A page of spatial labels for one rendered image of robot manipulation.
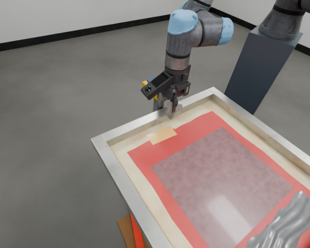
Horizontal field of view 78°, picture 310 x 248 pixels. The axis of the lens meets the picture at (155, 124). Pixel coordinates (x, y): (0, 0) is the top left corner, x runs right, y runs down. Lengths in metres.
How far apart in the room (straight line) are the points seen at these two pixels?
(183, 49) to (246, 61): 0.48
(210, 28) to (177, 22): 0.10
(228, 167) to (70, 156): 1.48
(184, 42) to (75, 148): 1.56
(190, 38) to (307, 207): 0.59
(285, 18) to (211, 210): 0.75
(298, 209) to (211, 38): 0.54
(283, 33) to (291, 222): 0.67
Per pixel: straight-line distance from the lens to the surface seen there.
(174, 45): 0.58
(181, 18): 0.56
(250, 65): 1.01
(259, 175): 0.73
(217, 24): 0.63
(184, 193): 0.61
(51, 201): 1.74
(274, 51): 0.97
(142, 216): 0.54
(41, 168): 1.92
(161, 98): 0.73
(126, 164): 0.64
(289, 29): 0.99
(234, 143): 0.77
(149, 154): 0.66
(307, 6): 0.92
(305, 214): 0.73
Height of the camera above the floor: 1.50
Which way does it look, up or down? 47 degrees down
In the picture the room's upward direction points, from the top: 5 degrees clockwise
